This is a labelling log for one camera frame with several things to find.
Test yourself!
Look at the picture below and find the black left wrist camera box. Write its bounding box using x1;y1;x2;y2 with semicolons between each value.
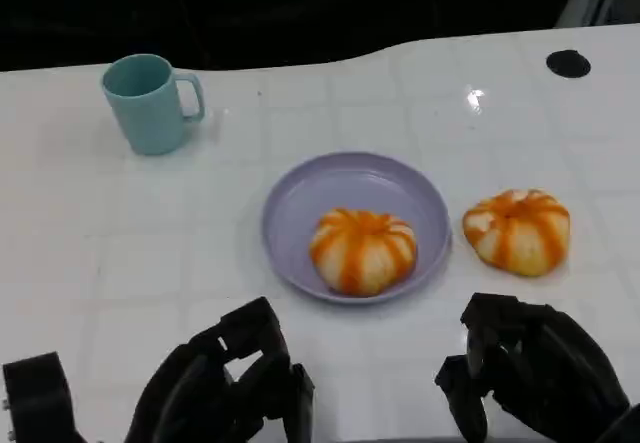
1;351;77;443

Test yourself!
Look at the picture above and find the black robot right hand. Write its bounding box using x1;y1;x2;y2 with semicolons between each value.
434;291;632;442

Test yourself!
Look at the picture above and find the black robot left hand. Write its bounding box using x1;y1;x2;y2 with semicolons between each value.
123;296;317;443

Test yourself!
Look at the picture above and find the pale green mug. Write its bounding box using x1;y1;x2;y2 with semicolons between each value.
101;53;207;157

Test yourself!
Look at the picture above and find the black round table grommet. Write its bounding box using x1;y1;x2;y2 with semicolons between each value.
545;49;593;80

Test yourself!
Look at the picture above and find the orange white toy bread roll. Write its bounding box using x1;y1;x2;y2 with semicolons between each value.
308;207;418;298
462;188;572;279

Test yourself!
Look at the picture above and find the lilac plate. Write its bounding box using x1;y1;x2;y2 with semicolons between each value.
260;151;453;306

